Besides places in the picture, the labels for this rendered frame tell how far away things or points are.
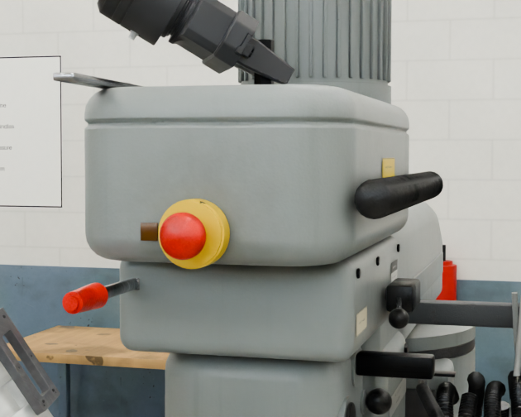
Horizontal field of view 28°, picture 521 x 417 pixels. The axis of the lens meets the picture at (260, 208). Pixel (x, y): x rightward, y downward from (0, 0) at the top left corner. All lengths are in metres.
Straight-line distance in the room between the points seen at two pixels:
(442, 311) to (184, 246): 0.59
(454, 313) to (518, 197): 3.92
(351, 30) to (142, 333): 0.47
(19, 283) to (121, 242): 5.11
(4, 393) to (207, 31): 0.43
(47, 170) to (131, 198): 4.99
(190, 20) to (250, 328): 0.32
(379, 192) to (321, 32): 0.41
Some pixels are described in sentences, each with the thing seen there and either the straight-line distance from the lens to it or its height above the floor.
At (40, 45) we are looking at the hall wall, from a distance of 5.97.
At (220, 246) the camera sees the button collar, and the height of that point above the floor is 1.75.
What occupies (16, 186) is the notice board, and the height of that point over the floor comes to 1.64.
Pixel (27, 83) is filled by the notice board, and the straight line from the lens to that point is 5.99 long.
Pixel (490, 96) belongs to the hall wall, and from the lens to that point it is 5.29.
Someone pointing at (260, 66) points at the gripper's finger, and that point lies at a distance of 1.10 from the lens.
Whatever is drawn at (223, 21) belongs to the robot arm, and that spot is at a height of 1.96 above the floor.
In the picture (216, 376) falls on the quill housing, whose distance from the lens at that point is 1.06.
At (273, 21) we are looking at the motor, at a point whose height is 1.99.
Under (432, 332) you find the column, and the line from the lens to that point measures 1.60.
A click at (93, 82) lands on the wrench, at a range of 0.93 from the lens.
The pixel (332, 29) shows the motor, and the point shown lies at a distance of 1.28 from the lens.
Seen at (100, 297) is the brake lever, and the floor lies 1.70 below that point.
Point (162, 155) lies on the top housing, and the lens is 0.92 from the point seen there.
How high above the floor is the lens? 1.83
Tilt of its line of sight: 3 degrees down
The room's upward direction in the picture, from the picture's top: straight up
